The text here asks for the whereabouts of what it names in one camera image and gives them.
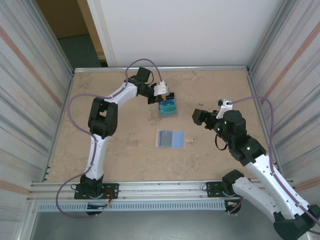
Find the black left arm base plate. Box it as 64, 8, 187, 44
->
74, 182, 120, 200

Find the aluminium table end rail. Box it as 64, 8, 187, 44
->
73, 65, 251, 74

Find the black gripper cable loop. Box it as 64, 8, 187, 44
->
214, 134, 229, 151

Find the teal credit card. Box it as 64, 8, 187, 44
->
159, 104, 178, 116

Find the slotted grey cable duct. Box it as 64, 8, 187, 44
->
36, 201, 227, 213

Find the grey metal shelf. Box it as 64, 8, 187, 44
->
29, 209, 305, 240

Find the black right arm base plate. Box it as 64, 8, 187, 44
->
204, 181, 252, 199

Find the aluminium table side rail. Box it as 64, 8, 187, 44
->
41, 71, 76, 183
246, 69, 294, 182

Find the translucent corrugated side panel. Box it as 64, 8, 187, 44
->
0, 0, 75, 240
248, 0, 320, 240

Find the blue VIP card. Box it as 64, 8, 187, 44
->
159, 129, 174, 148

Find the aluminium mounting rail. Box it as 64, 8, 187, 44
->
29, 180, 300, 202

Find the blue green card box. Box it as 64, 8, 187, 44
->
158, 91, 180, 118

